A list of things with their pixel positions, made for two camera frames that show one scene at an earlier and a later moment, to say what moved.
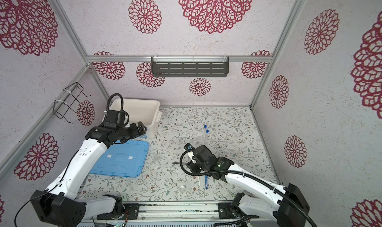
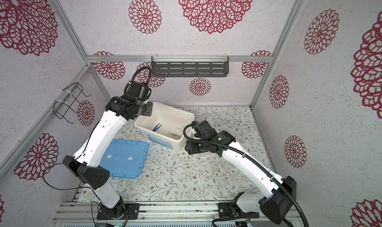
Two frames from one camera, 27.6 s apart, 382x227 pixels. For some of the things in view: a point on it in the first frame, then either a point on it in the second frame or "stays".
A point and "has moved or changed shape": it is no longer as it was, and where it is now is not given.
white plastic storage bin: (146, 111) has moved or changed shape
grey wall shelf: (190, 66) stays
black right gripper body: (197, 166) -> (195, 148)
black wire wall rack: (70, 101) stays
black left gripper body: (127, 133) -> (145, 109)
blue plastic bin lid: (126, 159) stays
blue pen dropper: (206, 182) -> (155, 128)
